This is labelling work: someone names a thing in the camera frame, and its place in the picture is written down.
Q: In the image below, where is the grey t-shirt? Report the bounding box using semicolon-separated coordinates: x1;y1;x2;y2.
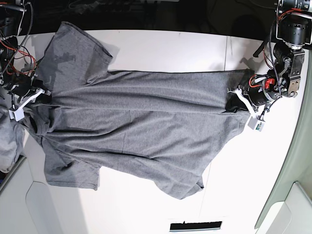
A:
21;22;252;199

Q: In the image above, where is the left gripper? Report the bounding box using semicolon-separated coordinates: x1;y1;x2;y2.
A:
223;74;283;118

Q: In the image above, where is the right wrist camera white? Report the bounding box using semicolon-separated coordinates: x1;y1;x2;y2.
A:
8;108;24;121

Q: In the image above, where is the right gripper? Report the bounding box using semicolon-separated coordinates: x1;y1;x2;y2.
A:
3;73;52;110

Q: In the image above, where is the grey clothes pile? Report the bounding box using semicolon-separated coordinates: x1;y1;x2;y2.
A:
0;87;25;173

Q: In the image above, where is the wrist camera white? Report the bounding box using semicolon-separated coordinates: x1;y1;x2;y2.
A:
248;117;265;132
8;108;24;121

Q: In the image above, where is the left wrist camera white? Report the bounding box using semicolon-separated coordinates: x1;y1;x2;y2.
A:
248;117;265;132

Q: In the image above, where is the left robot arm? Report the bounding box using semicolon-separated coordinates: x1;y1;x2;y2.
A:
225;0;312;120

